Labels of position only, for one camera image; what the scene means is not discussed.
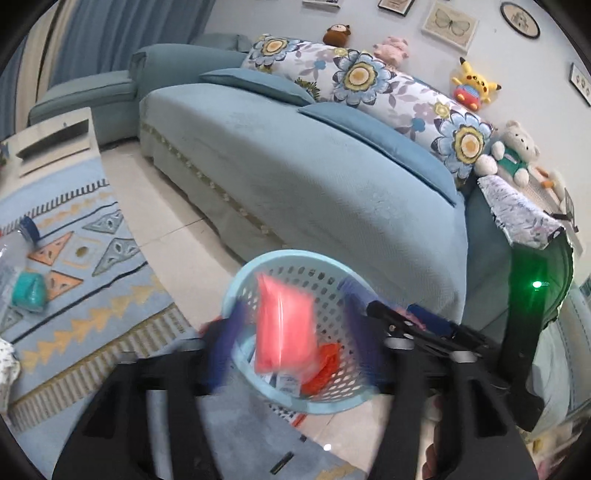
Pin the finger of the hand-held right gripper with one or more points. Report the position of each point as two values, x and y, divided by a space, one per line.
429 319

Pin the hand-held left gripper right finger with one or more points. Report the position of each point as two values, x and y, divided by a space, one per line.
365 344

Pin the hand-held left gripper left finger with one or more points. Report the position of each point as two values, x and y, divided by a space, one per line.
225 344

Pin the pink plastic packet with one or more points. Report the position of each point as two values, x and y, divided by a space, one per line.
282 323

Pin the light blue plastic basket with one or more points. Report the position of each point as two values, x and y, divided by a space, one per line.
281 262

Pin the orange-red crumpled wrapper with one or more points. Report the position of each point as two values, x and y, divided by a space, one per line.
330 359

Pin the pale blue upholstered furniture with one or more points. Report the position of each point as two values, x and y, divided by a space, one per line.
572 355

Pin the white printed packet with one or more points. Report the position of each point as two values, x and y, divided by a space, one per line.
284 381

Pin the grey floor mat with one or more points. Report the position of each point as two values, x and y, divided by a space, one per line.
258 443

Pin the floral armrest cloth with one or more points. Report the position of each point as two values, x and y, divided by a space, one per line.
517 207

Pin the blue patterned rug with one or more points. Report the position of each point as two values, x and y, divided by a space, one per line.
101 277

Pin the white bear plush toy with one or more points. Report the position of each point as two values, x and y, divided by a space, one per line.
515 147

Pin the floral back pillow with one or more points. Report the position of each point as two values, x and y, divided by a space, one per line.
464 141
277 48
364 78

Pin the light blue sofa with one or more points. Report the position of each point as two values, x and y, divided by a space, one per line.
295 175

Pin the blue seat cushion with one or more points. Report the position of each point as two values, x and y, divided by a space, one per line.
383 138
258 82

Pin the teal crumpled packet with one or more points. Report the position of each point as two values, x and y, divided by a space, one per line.
28 290

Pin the white floral cloth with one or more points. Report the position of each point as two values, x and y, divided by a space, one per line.
7 374

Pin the clear bottle with blue cap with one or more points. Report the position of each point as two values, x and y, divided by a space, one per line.
14 258

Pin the yellow plush toy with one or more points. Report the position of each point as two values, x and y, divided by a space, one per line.
475 83

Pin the white coffee table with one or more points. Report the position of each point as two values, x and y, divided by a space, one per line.
51 147

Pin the pink plush toy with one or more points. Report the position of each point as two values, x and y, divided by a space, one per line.
392 50

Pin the brown monkey plush toy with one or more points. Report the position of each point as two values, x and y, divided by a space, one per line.
337 34

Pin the blue curtain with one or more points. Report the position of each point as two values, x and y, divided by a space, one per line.
129 32

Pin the dark rectangular wall frame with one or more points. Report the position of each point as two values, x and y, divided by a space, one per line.
581 83

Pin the butterfly picture frame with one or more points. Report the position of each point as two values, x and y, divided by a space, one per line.
449 23

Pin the round black picture frame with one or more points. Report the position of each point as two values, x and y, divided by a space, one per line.
521 19

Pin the small black picture frame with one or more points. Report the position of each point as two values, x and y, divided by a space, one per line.
396 5

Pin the small white picture frame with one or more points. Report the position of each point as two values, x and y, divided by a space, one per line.
323 2

